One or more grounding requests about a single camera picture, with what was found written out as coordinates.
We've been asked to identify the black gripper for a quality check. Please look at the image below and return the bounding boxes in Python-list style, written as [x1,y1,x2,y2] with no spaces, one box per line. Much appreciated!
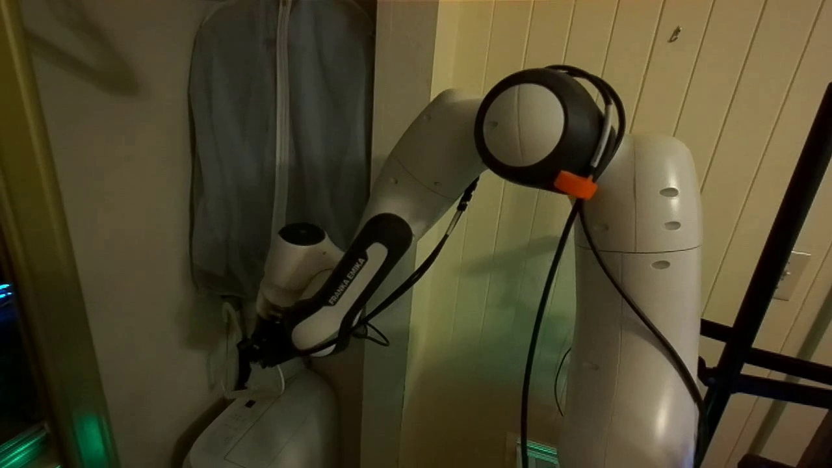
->
[234,313,308,392]

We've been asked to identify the white closet partition panel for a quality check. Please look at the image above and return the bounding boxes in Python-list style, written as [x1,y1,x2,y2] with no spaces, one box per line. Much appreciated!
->
[356,0,443,468]

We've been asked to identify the black metal stand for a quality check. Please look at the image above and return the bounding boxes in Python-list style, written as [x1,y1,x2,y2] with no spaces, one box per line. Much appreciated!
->
[694,81,832,468]

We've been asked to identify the black gripper cable bundle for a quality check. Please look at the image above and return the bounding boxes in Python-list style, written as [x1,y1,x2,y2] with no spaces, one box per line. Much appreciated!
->
[340,174,485,351]

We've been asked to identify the golden wooden door frame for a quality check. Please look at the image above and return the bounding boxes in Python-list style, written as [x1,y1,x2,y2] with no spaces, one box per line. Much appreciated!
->
[0,0,121,468]

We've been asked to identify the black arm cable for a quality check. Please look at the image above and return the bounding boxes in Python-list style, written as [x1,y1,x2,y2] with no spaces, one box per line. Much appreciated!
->
[519,62,707,468]

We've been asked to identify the orange cable clip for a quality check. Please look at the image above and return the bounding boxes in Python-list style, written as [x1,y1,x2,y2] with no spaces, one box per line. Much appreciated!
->
[552,169,602,202]

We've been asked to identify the white wall switch plate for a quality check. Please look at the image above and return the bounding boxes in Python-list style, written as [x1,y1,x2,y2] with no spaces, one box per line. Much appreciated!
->
[773,249,815,305]

